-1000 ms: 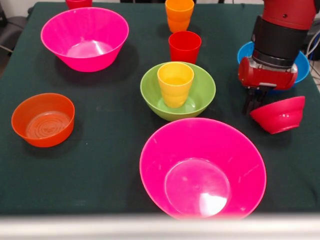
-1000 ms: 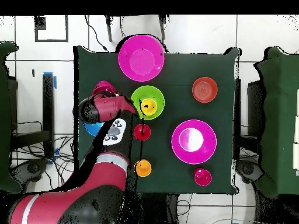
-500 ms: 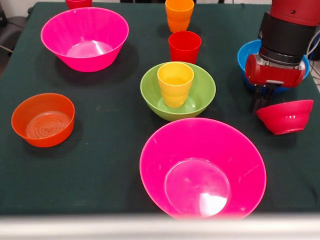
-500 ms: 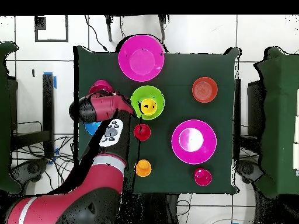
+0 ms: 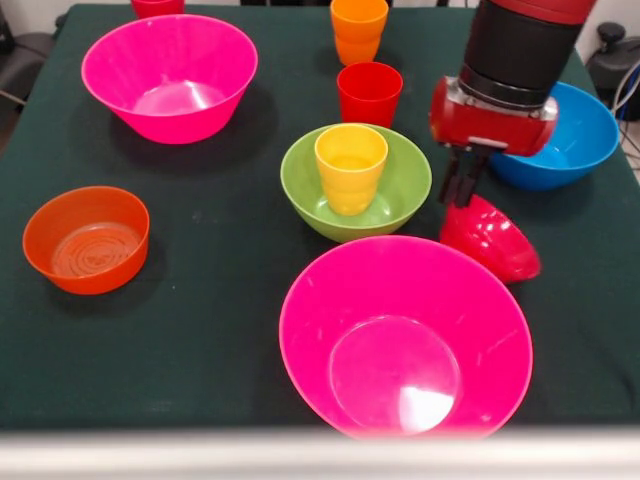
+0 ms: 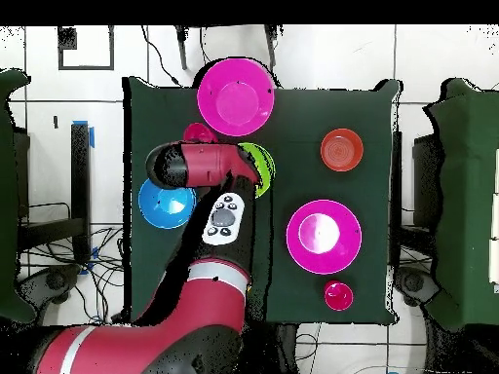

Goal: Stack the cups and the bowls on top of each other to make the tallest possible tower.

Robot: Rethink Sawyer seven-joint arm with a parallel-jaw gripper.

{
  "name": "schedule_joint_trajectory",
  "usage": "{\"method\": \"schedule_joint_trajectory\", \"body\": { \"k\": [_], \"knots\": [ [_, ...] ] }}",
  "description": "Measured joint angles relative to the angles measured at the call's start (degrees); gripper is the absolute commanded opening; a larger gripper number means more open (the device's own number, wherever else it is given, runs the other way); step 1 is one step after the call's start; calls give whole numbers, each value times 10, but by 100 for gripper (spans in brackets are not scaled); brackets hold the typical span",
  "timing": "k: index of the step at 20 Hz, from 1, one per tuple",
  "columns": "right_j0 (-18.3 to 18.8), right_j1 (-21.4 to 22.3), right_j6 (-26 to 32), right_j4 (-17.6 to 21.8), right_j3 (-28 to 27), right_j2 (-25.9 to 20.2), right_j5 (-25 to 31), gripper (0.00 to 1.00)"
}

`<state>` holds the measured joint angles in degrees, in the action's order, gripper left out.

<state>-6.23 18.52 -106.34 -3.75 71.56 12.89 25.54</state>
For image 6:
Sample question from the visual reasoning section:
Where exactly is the green bowl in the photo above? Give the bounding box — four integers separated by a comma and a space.
237, 142, 277, 199

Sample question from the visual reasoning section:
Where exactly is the large pink bowl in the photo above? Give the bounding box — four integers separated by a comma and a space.
285, 199, 363, 276
196, 57, 276, 137

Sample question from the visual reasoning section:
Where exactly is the blue bowl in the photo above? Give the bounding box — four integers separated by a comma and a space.
137, 177, 198, 230

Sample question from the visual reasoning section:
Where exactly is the small crimson bowl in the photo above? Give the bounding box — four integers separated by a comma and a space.
182, 122, 219, 144

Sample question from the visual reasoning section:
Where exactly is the orange bowl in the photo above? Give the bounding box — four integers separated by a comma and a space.
320, 128, 365, 172

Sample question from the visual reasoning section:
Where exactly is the dark green table cloth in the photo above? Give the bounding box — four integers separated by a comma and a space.
122, 76, 403, 325

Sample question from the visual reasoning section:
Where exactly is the crimson cup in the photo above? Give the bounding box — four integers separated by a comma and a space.
324, 280, 355, 312

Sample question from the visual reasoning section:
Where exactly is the black stand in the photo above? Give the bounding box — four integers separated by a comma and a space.
390, 131, 403, 270
17, 122, 93, 266

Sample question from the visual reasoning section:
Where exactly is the black tripod leg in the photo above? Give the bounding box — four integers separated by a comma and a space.
173, 25, 189, 71
264, 24, 284, 69

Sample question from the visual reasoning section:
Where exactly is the blue tape piece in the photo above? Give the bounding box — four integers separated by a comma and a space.
72, 119, 96, 150

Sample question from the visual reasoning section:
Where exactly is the neighbouring green covered table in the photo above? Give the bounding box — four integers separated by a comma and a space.
0, 66, 37, 324
424, 77, 499, 332

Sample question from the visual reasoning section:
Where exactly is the black cable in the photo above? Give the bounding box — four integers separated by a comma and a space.
140, 25, 181, 87

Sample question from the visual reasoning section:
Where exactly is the tangle of cables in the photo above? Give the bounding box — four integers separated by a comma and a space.
19, 225, 126, 324

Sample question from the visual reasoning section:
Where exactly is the black square floor frame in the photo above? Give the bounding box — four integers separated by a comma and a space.
57, 25, 115, 71

